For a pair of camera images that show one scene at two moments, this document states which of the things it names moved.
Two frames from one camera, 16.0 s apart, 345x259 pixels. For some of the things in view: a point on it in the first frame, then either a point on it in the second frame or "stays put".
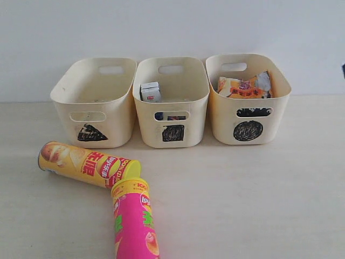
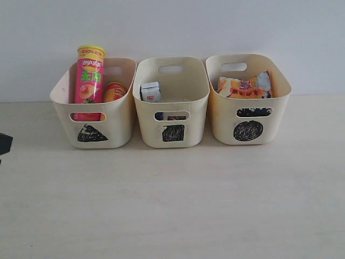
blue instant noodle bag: x=246 y=112 stays put
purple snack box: x=176 y=117 stays put
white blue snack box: x=150 y=92 stays put
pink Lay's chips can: x=135 y=234 -> x=89 y=80
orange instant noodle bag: x=259 y=86 stays put
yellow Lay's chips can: x=88 y=167 -> x=113 y=91
